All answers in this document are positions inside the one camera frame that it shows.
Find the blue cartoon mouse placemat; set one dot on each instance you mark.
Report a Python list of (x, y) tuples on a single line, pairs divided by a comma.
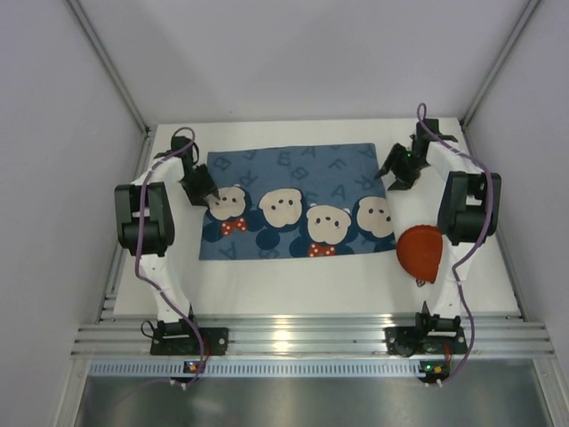
[(296, 202)]

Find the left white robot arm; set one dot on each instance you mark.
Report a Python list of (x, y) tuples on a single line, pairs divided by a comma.
[(145, 225)]

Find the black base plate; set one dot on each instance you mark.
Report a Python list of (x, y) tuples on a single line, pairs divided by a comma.
[(185, 343), (407, 341)]

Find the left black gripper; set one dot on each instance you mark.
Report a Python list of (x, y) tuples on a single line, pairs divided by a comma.
[(197, 183)]

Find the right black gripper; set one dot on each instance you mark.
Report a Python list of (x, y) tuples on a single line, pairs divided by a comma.
[(404, 168)]

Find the aluminium mounting rail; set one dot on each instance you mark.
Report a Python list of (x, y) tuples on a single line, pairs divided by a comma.
[(304, 337)]

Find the perforated metal cable tray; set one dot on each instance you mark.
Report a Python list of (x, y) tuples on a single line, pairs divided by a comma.
[(265, 368)]

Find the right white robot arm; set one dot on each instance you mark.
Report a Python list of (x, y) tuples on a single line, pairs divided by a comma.
[(467, 214)]

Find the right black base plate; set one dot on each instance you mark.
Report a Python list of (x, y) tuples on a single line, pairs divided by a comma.
[(407, 341)]

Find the red round plate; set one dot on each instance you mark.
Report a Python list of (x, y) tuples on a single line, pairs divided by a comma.
[(419, 251)]

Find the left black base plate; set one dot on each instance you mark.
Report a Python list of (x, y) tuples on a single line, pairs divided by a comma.
[(185, 343)]

